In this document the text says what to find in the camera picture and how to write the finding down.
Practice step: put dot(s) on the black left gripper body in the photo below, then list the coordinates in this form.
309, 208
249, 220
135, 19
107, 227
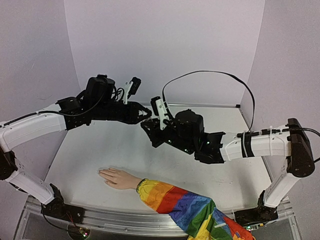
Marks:
105, 111

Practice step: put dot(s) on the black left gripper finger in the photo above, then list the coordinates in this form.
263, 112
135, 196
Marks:
137, 118
137, 108

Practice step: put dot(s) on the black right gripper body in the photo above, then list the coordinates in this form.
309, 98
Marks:
155, 133

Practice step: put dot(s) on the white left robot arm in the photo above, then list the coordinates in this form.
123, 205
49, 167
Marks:
64, 115

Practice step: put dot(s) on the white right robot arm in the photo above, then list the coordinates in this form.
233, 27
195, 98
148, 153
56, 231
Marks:
286, 152

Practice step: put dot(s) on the mannequin hand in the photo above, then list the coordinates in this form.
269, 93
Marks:
119, 179

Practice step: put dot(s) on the rainbow coloured sleeve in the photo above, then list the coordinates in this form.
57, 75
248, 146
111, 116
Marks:
195, 214

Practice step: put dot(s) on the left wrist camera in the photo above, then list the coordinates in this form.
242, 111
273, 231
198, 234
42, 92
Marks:
130, 89

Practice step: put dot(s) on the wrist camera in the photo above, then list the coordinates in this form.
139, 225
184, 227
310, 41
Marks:
130, 89
160, 108

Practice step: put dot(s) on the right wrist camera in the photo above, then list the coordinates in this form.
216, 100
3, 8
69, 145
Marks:
160, 108

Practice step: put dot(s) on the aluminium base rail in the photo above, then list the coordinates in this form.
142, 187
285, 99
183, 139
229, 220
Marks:
146, 224

